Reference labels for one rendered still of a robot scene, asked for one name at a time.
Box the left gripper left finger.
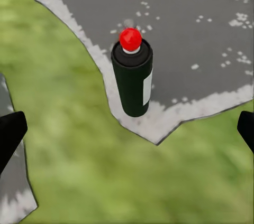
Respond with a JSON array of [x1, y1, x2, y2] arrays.
[[0, 111, 28, 174]]

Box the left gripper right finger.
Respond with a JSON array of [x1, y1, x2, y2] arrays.
[[237, 110, 254, 152]]

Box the insectifuge atomizer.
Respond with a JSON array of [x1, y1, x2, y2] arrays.
[[111, 18, 153, 118]]

